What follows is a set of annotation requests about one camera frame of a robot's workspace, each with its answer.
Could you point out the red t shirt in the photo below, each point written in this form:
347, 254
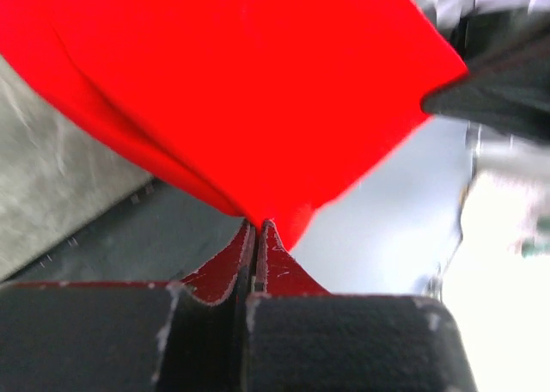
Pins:
266, 109

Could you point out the black base crossbar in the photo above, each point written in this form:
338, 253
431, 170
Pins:
158, 233

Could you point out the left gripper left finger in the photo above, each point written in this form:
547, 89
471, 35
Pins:
183, 335

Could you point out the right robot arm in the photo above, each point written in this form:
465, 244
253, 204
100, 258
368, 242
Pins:
504, 212

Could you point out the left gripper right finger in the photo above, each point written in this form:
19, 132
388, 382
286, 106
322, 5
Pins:
302, 338

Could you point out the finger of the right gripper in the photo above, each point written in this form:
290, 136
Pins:
507, 82

